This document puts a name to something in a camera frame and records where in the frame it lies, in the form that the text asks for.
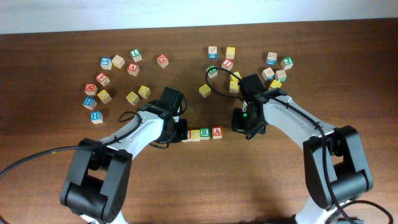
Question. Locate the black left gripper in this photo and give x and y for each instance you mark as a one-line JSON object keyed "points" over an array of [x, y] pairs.
{"points": [[183, 134]]}

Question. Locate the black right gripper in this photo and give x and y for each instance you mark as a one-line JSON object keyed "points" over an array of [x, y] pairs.
{"points": [[237, 125]]}

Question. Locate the yellow letter C block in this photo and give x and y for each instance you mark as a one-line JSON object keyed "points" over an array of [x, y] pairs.
{"points": [[195, 135]]}

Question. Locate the green letter R block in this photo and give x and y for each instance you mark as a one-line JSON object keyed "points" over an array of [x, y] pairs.
{"points": [[204, 133]]}

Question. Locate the red letter a block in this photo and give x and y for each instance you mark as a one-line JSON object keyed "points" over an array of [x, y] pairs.
{"points": [[133, 69], [217, 132]]}

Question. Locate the red letter i block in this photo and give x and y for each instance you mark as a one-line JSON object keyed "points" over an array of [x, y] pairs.
{"points": [[227, 64], [188, 138]]}

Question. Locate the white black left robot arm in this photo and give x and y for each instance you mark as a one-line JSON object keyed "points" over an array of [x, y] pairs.
{"points": [[96, 183]]}

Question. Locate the yellow block middle lower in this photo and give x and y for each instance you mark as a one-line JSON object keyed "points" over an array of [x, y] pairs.
{"points": [[233, 87]]}

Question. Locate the yellow block tilted right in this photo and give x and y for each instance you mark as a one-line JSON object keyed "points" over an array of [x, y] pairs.
{"points": [[275, 84]]}

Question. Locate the yellow block left upper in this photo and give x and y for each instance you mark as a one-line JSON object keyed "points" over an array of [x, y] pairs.
{"points": [[144, 91]]}

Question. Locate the wooden block blue edge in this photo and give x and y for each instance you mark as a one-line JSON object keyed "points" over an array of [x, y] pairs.
{"points": [[268, 74]]}

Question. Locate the yellow block middle upper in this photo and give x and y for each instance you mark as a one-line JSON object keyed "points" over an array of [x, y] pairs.
{"points": [[235, 77]]}

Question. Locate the yellow block left lower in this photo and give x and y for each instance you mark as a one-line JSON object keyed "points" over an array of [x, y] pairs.
{"points": [[133, 98]]}

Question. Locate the wooden block green edge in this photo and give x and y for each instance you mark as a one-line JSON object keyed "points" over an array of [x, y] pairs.
{"points": [[280, 75]]}

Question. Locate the green letter Z block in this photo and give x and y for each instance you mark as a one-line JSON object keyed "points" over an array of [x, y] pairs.
{"points": [[212, 71]]}

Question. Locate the wooden block blue bottom right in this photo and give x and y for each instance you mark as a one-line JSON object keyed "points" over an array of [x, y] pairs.
{"points": [[271, 58]]}

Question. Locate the green letter J block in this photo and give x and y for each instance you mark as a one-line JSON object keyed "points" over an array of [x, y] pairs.
{"points": [[287, 63]]}

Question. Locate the red letter C block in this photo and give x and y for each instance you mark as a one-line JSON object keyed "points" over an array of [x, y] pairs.
{"points": [[162, 60]]}

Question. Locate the yellow block top centre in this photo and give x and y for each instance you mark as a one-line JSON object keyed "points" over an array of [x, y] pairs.
{"points": [[230, 52]]}

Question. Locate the blue letter H block lower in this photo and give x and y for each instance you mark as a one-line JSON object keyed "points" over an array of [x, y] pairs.
{"points": [[96, 117]]}

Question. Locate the blue letter h block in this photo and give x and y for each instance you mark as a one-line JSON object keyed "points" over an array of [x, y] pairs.
{"points": [[89, 103], [96, 117]]}

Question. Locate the wooden block blue side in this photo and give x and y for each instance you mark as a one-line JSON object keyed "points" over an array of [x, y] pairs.
{"points": [[212, 52]]}

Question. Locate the yellow block far left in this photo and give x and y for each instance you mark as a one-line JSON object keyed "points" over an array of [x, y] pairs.
{"points": [[104, 96]]}

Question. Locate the green letter L block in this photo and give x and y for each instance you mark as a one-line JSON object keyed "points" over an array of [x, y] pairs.
{"points": [[136, 55]]}

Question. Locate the blue letter H block upper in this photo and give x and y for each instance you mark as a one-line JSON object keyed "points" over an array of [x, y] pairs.
{"points": [[89, 103]]}

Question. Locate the red number 6 block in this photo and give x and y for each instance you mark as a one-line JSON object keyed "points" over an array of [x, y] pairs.
{"points": [[102, 78]]}

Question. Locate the plain wooden block left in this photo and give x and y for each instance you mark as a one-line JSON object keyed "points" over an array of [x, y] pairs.
{"points": [[118, 61]]}

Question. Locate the red letter M block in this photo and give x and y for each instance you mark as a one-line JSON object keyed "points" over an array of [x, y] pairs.
{"points": [[90, 89]]}

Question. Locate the blue block top left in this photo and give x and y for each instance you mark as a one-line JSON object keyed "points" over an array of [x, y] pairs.
{"points": [[106, 63]]}

